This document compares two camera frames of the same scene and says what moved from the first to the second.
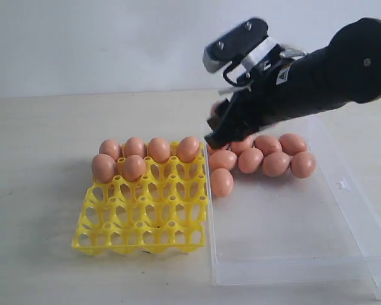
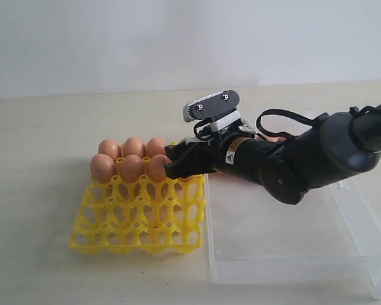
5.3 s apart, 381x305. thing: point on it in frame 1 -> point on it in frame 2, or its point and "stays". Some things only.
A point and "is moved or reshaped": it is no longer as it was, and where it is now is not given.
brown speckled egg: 134,168 stays
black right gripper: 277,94 -> 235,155
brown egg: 159,149 stays
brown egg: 213,110 is moved or reshaped
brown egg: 111,147 stays
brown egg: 134,146 stays
